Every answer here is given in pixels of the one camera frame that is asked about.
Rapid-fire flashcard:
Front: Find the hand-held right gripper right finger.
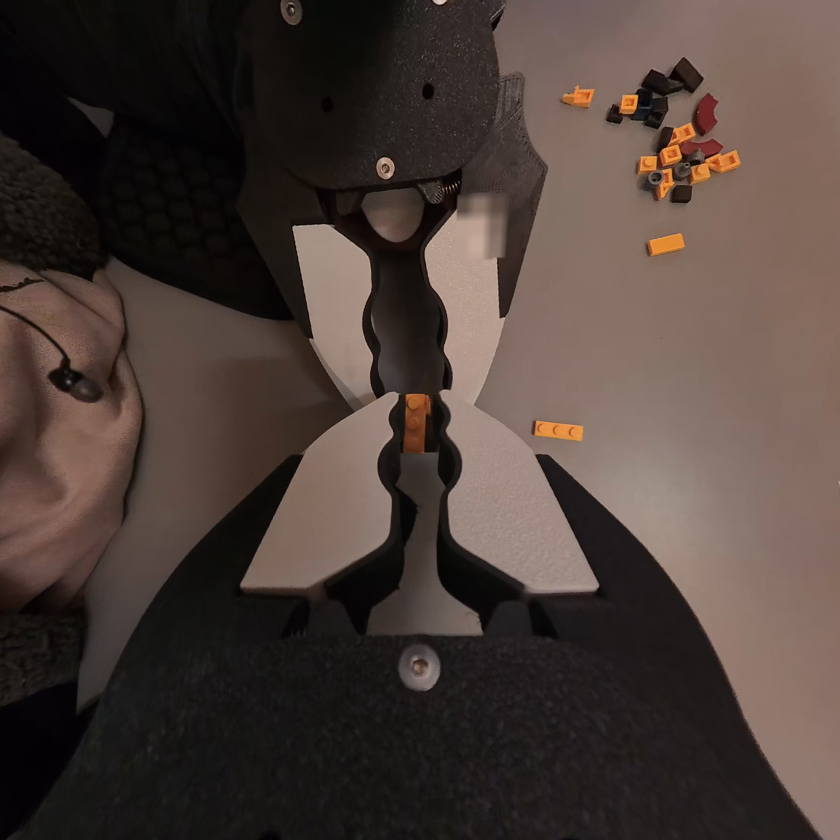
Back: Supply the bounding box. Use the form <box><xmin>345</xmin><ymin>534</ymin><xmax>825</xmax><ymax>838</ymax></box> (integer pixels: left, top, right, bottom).
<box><xmin>435</xmin><ymin>392</ymin><xmax>599</xmax><ymax>597</ymax></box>

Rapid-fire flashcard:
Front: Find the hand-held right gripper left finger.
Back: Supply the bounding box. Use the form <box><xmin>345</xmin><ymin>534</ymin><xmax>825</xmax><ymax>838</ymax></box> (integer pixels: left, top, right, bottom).
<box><xmin>239</xmin><ymin>392</ymin><xmax>419</xmax><ymax>599</ymax></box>

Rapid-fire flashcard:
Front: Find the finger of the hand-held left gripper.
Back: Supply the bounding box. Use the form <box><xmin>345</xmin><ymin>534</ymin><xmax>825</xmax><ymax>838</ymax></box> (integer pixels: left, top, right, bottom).
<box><xmin>423</xmin><ymin>196</ymin><xmax>508</xmax><ymax>408</ymax></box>
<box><xmin>290</xmin><ymin>223</ymin><xmax>388</xmax><ymax>413</ymax></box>

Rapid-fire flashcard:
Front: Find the pile of small lego pieces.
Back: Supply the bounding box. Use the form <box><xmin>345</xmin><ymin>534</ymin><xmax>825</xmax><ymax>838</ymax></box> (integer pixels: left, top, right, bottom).
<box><xmin>561</xmin><ymin>56</ymin><xmax>742</xmax><ymax>203</ymax></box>

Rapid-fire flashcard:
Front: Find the beige hooded sweatshirt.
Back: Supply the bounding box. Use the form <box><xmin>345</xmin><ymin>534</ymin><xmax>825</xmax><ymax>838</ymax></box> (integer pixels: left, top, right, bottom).
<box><xmin>0</xmin><ymin>269</ymin><xmax>144</xmax><ymax>614</ymax></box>

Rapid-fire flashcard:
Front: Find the dark fleece jacket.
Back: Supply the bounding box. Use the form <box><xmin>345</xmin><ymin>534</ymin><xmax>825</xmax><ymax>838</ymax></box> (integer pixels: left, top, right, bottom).
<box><xmin>0</xmin><ymin>134</ymin><xmax>106</xmax><ymax>840</ymax></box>

